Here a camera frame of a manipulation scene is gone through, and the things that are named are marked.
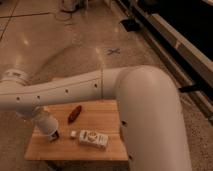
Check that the wooden table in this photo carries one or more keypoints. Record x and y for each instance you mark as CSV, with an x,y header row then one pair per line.
x,y
101,116

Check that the black white eraser box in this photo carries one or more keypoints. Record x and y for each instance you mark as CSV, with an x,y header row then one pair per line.
x,y
54,136

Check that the black floor mat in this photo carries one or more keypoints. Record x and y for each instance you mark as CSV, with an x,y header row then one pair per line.
x,y
130,25

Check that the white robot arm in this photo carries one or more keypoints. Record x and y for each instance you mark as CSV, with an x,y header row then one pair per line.
x,y
148,102

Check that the long white rail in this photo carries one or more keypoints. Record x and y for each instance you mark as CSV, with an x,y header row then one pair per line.
x,y
186,24

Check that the white machine base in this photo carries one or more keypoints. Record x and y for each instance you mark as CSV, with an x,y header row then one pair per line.
x,y
72,5

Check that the brown sausage toy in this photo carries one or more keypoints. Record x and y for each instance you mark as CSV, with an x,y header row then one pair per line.
x,y
74,114

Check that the white milk carton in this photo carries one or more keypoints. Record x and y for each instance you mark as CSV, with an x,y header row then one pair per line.
x,y
90,137

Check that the blue tape cross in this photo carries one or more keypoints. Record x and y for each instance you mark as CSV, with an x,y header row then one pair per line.
x,y
111,51

